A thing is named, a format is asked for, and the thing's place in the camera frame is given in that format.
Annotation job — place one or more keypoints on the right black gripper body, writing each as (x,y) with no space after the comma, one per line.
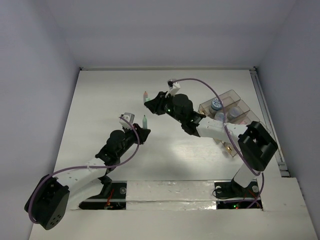
(167,103)

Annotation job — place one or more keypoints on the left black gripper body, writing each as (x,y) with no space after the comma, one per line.
(139,132)

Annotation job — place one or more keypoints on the green highlighter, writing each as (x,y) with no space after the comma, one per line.
(144,122)

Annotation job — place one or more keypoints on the blue lidded paint jar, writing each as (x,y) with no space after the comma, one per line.
(215,105)

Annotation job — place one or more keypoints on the clear jar blue contents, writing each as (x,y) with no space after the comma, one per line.
(220,116)

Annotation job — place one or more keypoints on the clear jar purple contents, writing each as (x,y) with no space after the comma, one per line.
(234,112)

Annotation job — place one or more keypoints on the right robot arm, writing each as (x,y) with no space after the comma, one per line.
(256,145)

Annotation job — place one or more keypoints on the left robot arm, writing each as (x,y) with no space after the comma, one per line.
(48,202)

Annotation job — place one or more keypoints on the silver foil strip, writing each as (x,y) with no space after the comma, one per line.
(182,195)

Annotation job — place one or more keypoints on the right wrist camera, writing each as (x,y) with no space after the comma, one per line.
(174,87)

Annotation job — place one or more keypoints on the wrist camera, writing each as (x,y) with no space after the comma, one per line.
(126,120)
(174,87)

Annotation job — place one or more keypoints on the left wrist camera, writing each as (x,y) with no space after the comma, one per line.
(126,120)

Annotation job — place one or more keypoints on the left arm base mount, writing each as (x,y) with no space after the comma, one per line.
(111,197)

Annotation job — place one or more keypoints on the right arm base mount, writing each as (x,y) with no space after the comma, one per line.
(230,195)

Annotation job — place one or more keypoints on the aluminium rail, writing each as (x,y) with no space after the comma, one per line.
(284,171)

